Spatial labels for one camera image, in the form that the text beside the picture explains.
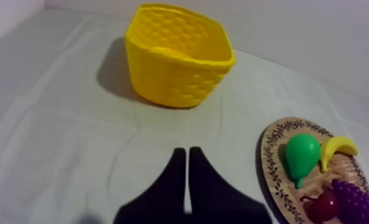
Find purple toy grapes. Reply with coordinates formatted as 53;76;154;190
331;178;369;224

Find round wooden board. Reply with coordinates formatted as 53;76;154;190
259;117;369;224

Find green toy pear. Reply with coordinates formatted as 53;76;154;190
285;133;322;189

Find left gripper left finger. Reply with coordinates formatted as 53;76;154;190
113;147;187;224

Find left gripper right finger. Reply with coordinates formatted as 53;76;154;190
188;146;273;224

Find yellow toy banana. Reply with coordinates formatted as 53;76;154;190
320;136;359;173

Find small red fruit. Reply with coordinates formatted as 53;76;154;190
300;190;340;224

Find yellow plastic basket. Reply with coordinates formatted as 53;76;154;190
125;3;236;109

